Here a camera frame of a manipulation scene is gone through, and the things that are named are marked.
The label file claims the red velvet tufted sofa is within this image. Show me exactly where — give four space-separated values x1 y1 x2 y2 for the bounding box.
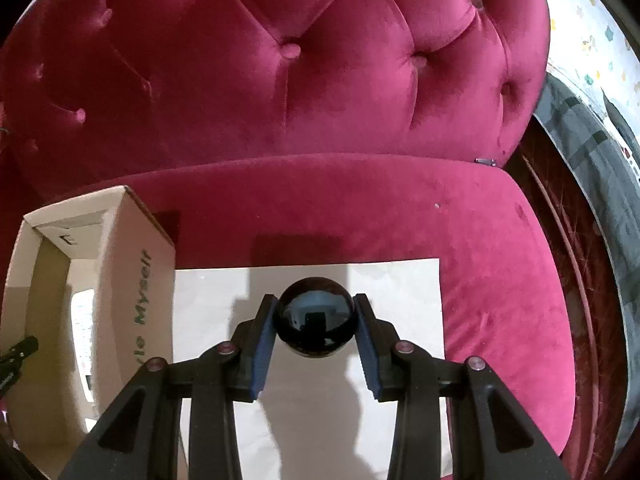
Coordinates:
0 0 576 480

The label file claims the white flower printed blanket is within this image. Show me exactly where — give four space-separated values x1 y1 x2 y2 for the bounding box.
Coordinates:
530 0 640 126

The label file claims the grey cloth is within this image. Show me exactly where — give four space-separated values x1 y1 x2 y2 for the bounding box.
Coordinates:
532 72 640 451

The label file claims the white remote control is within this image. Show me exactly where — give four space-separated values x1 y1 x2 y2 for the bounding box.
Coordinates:
70 287 98 376

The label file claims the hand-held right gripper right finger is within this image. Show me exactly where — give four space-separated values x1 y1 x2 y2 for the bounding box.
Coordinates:
354 293 571 480

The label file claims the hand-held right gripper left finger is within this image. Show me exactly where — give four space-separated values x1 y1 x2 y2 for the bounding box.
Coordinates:
57 293 278 480

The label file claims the cardboard box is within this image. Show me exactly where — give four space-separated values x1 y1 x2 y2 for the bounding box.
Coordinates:
0 185 177 480

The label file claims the black glossy ball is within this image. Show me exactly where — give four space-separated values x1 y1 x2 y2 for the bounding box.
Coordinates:
276 276 360 359

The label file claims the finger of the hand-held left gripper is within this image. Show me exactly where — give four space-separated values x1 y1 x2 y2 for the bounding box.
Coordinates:
0 336 40 396

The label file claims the beige paper sheet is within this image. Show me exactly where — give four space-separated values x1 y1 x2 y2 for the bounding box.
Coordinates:
172 258 453 480

